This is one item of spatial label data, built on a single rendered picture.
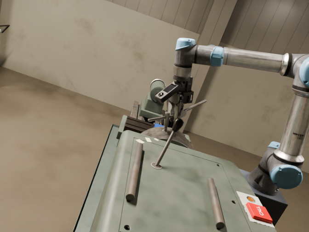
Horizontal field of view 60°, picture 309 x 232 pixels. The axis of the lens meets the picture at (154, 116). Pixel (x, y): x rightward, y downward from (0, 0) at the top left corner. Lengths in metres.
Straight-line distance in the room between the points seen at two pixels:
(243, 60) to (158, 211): 0.77
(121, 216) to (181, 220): 0.15
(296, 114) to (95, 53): 3.89
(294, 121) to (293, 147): 0.10
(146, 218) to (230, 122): 4.28
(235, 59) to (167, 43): 3.31
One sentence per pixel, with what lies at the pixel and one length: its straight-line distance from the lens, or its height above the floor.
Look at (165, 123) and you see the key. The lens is 1.17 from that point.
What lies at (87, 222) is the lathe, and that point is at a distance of 1.63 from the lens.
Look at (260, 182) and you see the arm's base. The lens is 1.39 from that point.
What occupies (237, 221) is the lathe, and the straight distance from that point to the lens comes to 0.81.
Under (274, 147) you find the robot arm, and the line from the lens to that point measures 1.34.
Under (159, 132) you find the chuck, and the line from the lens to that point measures 1.17.
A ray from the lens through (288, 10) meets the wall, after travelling 4.79.
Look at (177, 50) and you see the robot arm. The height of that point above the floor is 1.57.
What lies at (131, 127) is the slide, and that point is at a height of 0.97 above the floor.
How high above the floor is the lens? 1.68
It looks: 20 degrees down
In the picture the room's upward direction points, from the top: 20 degrees clockwise
